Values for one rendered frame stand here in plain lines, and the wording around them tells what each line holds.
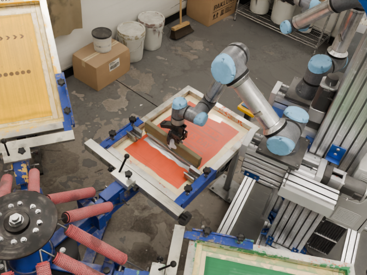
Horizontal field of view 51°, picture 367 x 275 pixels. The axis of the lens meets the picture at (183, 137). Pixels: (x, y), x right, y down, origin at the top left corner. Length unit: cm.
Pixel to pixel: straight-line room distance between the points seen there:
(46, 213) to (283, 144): 102
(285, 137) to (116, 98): 258
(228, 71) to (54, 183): 211
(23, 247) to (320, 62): 170
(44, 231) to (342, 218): 162
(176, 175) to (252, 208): 103
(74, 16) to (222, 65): 259
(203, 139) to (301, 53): 306
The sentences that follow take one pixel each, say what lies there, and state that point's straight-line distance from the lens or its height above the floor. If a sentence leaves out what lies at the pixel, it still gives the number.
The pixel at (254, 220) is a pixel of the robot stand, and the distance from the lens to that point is 295.
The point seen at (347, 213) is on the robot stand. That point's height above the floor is 89.
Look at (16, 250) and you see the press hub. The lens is 155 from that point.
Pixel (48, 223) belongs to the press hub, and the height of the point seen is 131.
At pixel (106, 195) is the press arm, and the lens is 194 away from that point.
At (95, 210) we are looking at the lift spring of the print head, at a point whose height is 113.
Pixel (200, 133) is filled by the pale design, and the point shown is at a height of 95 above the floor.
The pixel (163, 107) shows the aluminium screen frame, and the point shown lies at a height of 99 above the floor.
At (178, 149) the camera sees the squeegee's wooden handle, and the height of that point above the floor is 103.
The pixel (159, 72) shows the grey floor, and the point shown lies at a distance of 437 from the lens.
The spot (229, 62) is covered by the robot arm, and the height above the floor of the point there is 173.
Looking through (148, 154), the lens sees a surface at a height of 95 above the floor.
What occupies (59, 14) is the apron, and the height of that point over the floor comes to 76.
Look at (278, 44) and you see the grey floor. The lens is 523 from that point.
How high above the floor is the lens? 264
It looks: 46 degrees down
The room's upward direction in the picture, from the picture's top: 8 degrees clockwise
